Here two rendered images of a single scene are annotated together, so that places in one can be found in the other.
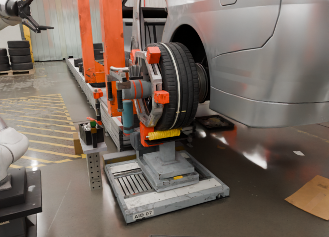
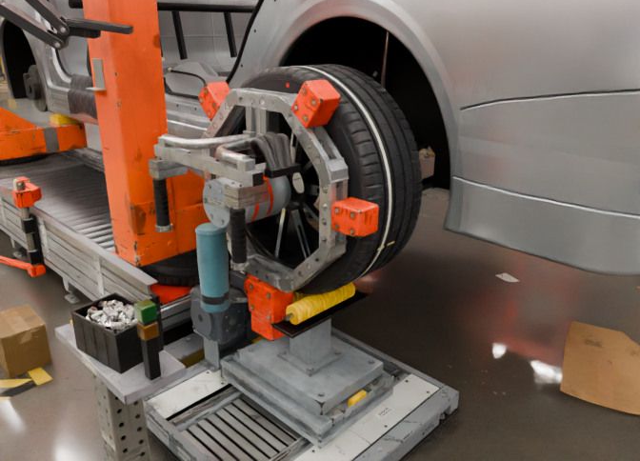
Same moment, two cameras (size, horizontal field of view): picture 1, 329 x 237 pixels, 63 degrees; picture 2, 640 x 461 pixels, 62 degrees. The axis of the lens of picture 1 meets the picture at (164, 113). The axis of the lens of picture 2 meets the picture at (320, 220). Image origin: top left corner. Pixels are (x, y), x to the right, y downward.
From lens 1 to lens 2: 87 cm
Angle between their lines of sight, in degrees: 23
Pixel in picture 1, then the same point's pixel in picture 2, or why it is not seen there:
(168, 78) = (368, 166)
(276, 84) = not seen: outside the picture
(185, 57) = (386, 106)
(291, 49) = not seen: outside the picture
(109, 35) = (123, 42)
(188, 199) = (398, 447)
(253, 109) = (618, 235)
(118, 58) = (150, 105)
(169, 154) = (320, 345)
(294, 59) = not seen: outside the picture
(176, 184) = (354, 414)
